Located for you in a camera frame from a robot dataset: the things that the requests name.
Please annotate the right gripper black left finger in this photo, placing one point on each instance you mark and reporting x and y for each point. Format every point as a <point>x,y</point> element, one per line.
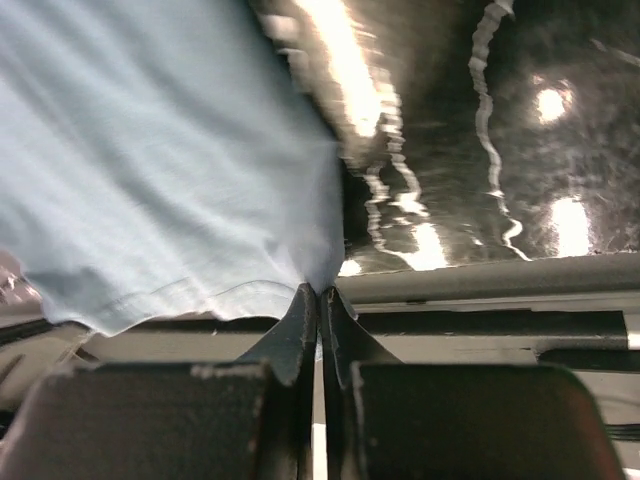
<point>246,419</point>

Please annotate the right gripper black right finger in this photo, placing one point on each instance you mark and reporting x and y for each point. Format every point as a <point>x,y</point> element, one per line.
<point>386,419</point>

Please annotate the blue-grey t-shirt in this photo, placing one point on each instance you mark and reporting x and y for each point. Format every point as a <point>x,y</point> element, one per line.
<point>158,160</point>

